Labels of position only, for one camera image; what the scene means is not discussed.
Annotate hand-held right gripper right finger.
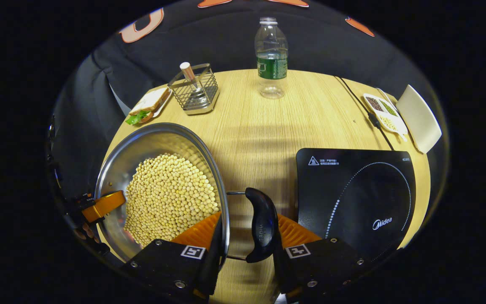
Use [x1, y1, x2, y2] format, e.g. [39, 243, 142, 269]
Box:
[273, 213, 370, 302]

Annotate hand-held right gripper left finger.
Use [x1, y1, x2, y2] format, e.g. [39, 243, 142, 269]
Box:
[121, 211, 224, 302]

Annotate steel pot with soybeans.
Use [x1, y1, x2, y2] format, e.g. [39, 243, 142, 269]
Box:
[94, 122, 279, 264]

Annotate black induction cooktop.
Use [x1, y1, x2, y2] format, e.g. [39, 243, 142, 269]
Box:
[296, 148, 416, 262]

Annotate sandwich on white plate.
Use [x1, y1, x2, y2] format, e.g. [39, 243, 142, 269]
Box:
[125, 87, 173, 125]

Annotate white divided bean dish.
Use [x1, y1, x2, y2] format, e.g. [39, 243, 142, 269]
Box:
[363, 93, 409, 142]

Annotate white toaster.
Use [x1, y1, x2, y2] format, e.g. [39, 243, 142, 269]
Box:
[396, 84, 442, 154]

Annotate clear plastic water bottle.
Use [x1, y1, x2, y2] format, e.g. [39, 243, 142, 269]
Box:
[254, 17, 289, 100]

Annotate metal wire mesh holder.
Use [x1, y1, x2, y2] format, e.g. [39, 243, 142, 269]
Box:
[167, 63, 220, 116]

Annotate utensil with pale handle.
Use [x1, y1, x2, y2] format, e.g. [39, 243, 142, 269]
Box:
[180, 62, 203, 102]

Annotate white toaster cable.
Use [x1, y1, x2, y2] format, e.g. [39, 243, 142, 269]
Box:
[376, 87, 397, 108]

